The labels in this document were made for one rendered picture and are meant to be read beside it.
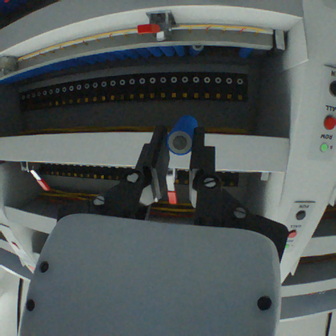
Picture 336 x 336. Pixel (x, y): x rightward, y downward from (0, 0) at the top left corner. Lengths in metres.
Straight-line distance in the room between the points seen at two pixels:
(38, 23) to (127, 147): 0.22
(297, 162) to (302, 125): 0.05
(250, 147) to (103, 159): 0.20
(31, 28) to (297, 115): 0.36
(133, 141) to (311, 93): 0.23
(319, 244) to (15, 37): 0.63
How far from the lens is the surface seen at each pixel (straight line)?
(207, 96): 0.41
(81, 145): 0.32
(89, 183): 0.63
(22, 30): 0.35
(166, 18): 0.24
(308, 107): 0.27
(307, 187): 0.33
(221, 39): 0.28
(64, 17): 0.30
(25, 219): 0.57
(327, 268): 0.76
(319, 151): 0.30
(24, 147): 0.40
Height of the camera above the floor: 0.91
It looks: 31 degrees up
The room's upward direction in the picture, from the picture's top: 177 degrees clockwise
